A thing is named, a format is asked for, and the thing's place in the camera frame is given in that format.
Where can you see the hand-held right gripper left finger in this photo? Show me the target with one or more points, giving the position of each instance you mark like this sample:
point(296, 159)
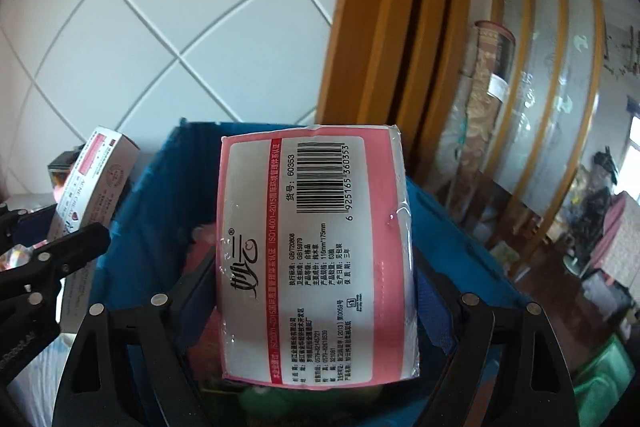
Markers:
point(202, 292)

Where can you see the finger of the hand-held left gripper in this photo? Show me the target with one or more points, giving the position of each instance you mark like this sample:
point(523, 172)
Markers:
point(75, 249)
point(25, 227)

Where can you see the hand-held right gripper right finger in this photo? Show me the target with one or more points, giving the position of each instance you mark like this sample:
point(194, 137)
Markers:
point(432, 302)

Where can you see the white cardboard box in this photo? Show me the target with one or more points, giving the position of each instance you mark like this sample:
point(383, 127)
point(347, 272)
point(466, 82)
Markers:
point(100, 172)

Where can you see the blue plastic crate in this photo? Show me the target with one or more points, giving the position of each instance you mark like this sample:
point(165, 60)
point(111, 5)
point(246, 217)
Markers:
point(150, 187)

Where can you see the white pink-edged tissue pack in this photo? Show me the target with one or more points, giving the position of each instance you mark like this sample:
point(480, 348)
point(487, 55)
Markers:
point(320, 257)

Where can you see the green plush toy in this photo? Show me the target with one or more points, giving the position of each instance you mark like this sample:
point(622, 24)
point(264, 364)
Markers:
point(265, 404)

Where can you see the white striped desktop cloth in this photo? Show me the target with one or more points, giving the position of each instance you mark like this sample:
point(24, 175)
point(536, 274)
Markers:
point(40, 382)

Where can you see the green plastic bin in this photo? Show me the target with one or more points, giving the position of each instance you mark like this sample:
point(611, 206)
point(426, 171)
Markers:
point(605, 372)

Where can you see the pink patterned cloth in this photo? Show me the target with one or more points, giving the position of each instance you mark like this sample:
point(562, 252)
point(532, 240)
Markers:
point(622, 247)

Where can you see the rolled patterned carpet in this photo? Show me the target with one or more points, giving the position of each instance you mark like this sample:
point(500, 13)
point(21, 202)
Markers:
point(487, 72)

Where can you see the wooden framed glass partition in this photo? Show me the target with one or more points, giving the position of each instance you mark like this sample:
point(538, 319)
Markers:
point(550, 57)

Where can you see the wooden door frame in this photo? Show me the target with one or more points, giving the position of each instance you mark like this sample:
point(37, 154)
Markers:
point(380, 32)

